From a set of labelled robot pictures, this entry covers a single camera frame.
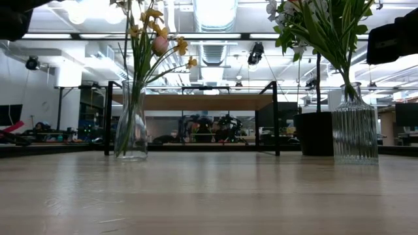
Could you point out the black monitor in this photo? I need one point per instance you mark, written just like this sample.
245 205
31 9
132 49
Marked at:
406 114

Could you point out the smooth clear glass vase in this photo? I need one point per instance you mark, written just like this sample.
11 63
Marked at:
130 137

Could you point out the black aluminium rig frame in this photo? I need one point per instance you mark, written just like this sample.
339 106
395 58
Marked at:
49 149

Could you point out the white flower spray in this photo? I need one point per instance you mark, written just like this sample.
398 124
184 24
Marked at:
272 8

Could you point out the green plant black pot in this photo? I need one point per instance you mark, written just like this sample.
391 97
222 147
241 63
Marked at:
313 134

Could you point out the ribbed glass bottle vase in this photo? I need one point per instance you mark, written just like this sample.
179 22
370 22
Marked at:
355 130

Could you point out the yellow daffodil spray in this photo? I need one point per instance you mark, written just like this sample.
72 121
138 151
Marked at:
181 45

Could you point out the black overhead crossbar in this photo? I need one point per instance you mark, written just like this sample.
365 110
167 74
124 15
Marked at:
98 36

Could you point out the black overhead camera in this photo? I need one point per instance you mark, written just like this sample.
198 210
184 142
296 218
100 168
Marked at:
255 53

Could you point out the black background robot arms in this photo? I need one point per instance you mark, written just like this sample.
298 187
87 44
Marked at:
209 129

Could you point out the pink tulip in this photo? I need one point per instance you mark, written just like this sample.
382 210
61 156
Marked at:
160 45

